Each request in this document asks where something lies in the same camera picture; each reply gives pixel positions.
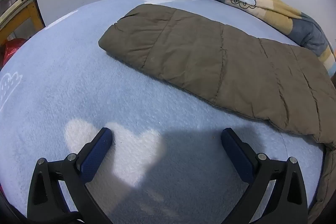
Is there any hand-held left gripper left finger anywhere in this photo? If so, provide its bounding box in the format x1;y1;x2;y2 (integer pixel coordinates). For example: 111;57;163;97
27;127;114;224

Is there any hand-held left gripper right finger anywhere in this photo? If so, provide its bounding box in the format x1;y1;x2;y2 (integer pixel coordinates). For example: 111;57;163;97
221;128;308;224

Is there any brown padded jacket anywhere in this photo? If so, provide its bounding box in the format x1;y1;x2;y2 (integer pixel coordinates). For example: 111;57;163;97
98;4;336;224

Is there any light blue bed sheet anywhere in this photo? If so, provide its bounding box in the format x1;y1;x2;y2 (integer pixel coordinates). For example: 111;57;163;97
0;0;326;224

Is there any red plastic bag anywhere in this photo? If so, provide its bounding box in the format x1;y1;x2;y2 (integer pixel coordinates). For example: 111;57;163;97
2;38;27;67

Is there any wooden shelf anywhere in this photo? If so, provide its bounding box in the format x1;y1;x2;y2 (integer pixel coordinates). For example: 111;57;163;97
0;0;45;48

